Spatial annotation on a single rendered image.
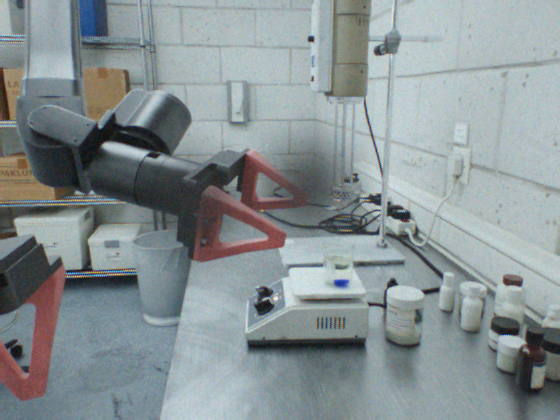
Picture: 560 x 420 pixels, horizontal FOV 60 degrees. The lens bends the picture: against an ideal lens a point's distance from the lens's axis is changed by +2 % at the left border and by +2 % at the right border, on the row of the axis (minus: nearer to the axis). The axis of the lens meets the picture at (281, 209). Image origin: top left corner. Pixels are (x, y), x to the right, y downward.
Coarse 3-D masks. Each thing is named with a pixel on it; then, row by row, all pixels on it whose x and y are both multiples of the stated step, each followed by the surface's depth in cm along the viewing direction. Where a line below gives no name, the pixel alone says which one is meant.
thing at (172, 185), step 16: (144, 160) 46; (160, 160) 46; (176, 160) 46; (208, 160) 46; (144, 176) 45; (160, 176) 45; (176, 176) 45; (192, 176) 42; (208, 176) 44; (144, 192) 45; (160, 192) 45; (176, 192) 44; (192, 192) 41; (160, 208) 46; (176, 208) 45; (192, 208) 44
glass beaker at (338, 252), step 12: (324, 240) 79; (336, 240) 81; (348, 240) 80; (324, 252) 78; (336, 252) 76; (348, 252) 76; (324, 264) 78; (336, 264) 77; (348, 264) 77; (324, 276) 79; (336, 276) 77; (348, 276) 78; (336, 288) 78
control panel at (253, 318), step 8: (272, 288) 86; (280, 288) 84; (256, 296) 87; (272, 296) 83; (280, 296) 81; (280, 304) 78; (248, 312) 82; (256, 312) 80; (272, 312) 77; (248, 320) 79; (256, 320) 78
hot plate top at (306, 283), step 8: (296, 272) 85; (304, 272) 85; (312, 272) 85; (320, 272) 85; (296, 280) 81; (304, 280) 81; (312, 280) 81; (320, 280) 81; (296, 288) 78; (304, 288) 78; (312, 288) 78; (320, 288) 78; (328, 288) 78; (344, 288) 78; (352, 288) 78; (360, 288) 78; (296, 296) 76; (304, 296) 76; (312, 296) 76; (320, 296) 76; (328, 296) 76; (336, 296) 76; (344, 296) 76; (352, 296) 76; (360, 296) 76
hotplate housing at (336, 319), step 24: (288, 288) 83; (288, 312) 76; (312, 312) 76; (336, 312) 76; (360, 312) 76; (264, 336) 77; (288, 336) 77; (312, 336) 77; (336, 336) 77; (360, 336) 77
